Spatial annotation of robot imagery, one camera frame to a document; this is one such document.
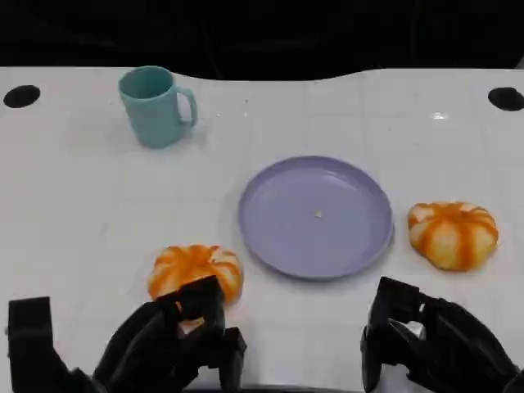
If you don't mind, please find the lilac plate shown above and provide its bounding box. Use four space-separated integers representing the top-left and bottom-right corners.
237 155 395 282

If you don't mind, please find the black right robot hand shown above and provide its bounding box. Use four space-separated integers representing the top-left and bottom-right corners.
359 276 521 393

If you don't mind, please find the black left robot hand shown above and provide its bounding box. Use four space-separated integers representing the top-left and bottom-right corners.
93 274 248 393

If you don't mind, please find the pale green mug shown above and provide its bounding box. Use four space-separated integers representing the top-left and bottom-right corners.
118 65 199 149

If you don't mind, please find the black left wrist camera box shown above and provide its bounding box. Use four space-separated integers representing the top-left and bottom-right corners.
7 296 96 393

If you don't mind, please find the orange and white bread roll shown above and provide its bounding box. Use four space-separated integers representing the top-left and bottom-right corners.
407 200 499 272
147 244 244 309

